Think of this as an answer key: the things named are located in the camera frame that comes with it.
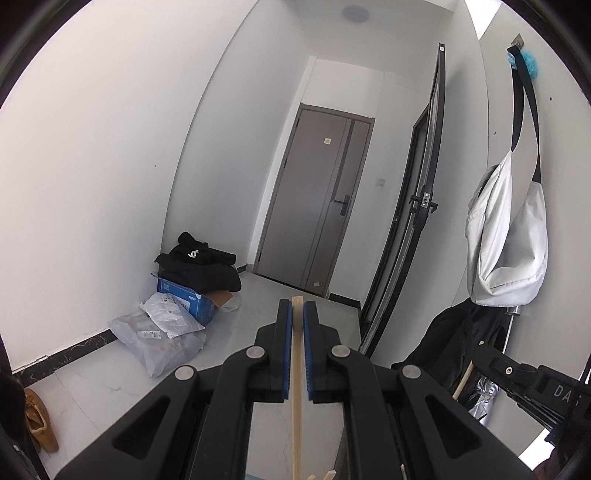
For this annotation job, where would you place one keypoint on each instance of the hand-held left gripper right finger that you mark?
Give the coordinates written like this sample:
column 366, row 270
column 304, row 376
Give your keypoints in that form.
column 308, row 350

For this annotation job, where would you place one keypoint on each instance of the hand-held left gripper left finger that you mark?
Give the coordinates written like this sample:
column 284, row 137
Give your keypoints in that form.
column 287, row 350

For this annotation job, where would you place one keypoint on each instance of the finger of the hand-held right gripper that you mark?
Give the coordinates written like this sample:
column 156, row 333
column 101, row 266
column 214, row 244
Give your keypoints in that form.
column 508, row 371

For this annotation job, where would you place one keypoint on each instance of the white shoulder bag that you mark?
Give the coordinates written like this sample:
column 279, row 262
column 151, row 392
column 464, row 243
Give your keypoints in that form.
column 503, row 258

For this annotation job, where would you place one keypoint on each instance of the silver folded umbrella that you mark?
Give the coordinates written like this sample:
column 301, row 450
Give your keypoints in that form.
column 482, row 399

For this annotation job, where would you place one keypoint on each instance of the black jacket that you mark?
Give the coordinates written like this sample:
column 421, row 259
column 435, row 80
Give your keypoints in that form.
column 448, row 341

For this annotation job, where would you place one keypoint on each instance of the blue cardboard box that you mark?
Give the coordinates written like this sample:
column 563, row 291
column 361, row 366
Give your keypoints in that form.
column 184, row 300

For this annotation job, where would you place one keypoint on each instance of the black clothing pile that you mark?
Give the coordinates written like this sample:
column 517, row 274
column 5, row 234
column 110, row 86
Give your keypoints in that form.
column 203, row 267

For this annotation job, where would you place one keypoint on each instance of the white plastic mailer bag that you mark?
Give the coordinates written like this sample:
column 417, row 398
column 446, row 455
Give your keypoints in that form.
column 171, row 316

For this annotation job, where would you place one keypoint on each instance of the translucent grey plastic bag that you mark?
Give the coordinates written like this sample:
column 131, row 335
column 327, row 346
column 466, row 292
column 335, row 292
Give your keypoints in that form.
column 161, row 350

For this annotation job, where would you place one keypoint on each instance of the grey entrance door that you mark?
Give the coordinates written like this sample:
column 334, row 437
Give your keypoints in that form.
column 314, row 198

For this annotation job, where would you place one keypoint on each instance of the black framed glass door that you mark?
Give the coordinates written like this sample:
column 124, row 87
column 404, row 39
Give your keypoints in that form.
column 415, row 240

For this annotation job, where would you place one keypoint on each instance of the brown shoe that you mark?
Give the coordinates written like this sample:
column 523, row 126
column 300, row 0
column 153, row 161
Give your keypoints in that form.
column 41, row 420

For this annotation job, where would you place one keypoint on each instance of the blue fluffy ball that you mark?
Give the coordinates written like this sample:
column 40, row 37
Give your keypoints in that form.
column 530, row 62

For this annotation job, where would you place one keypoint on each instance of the metal wall hook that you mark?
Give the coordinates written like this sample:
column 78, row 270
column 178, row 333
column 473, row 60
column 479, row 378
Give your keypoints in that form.
column 518, row 40

